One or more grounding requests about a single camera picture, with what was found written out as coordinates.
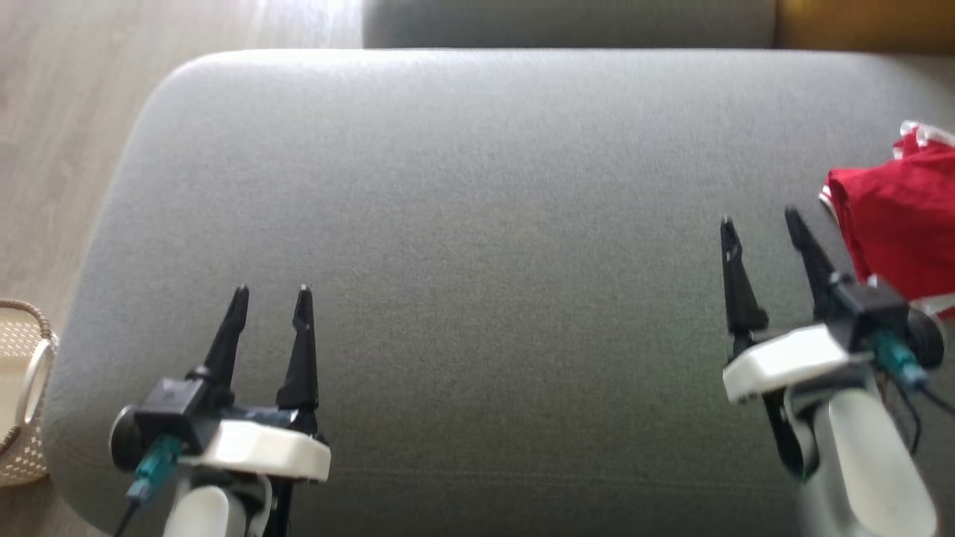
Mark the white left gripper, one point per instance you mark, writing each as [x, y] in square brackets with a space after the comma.
[268, 451]

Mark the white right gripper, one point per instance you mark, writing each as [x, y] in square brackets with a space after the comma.
[791, 362]

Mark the red jersey with white sleeves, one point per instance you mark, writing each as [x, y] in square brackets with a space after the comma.
[903, 216]

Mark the large grey sofa seat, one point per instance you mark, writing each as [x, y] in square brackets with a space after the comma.
[448, 224]

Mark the beige woven laundry basket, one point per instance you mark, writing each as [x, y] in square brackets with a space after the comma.
[22, 388]

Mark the grey sofa cushion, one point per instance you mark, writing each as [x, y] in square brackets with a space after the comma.
[559, 22]

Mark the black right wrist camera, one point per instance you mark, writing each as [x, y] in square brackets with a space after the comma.
[873, 309]

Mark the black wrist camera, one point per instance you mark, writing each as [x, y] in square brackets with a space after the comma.
[171, 410]
[873, 309]

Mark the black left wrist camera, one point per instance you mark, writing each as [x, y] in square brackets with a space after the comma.
[171, 410]

